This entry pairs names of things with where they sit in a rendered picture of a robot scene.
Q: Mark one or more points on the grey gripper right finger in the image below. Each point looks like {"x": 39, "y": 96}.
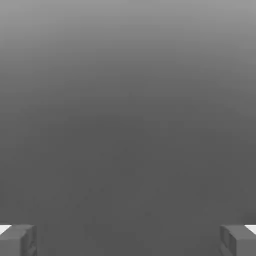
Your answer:
{"x": 243, "y": 243}

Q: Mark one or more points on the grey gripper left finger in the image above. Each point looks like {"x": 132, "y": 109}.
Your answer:
{"x": 14, "y": 242}

